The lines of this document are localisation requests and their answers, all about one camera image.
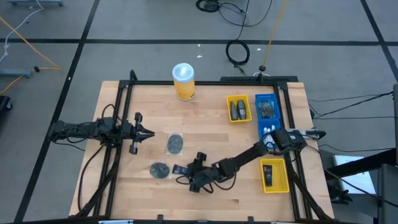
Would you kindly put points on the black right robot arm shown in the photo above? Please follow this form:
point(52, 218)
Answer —
point(245, 157)

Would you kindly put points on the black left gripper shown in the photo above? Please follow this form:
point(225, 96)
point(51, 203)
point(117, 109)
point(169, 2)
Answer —
point(133, 130)

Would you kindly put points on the black floor stand foot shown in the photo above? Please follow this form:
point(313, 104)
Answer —
point(340, 194)

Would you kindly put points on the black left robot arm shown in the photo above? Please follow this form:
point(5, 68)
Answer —
point(90, 129)

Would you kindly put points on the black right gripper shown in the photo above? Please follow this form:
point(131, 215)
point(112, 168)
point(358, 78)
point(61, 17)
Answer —
point(202, 177)

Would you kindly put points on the white toothpaste tube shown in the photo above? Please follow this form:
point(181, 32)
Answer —
point(273, 128)
point(269, 129)
point(265, 130)

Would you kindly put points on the dark blue toiletry tube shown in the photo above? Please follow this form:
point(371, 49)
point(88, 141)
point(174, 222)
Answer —
point(267, 175)
point(178, 169)

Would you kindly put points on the grey cabinet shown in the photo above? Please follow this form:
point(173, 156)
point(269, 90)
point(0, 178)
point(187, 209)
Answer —
point(388, 193)

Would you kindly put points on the black round floor puck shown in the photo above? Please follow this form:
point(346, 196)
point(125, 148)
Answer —
point(262, 68)

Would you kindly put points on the silver frame plate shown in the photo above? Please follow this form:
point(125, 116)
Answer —
point(115, 221)

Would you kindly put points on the black caster object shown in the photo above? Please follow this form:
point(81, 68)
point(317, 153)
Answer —
point(4, 104)

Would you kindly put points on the grey floor foot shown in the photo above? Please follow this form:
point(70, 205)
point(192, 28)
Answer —
point(35, 2)
point(15, 73)

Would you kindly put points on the black disc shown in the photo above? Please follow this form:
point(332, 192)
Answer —
point(175, 143)
point(159, 170)
point(266, 109)

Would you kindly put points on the black diagonal stand beam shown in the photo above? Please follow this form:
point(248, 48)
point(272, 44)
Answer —
point(360, 163)

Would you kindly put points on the yellow wipes canister white lid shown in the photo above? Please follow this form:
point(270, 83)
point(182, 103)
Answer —
point(184, 82)

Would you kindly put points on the black aluminium table frame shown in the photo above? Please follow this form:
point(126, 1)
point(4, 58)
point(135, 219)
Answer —
point(126, 102)

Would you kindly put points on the grey toiletry tube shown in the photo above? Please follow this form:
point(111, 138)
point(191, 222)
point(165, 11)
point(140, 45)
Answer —
point(241, 109)
point(234, 111)

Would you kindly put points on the yellow plastic basket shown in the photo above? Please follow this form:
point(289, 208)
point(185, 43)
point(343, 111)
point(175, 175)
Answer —
point(281, 177)
point(228, 107)

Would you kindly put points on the black table-edge camera mount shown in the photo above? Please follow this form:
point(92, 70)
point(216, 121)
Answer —
point(258, 78)

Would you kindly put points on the black table clamp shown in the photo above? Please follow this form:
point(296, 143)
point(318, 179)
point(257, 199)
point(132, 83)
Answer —
point(250, 219)
point(160, 218)

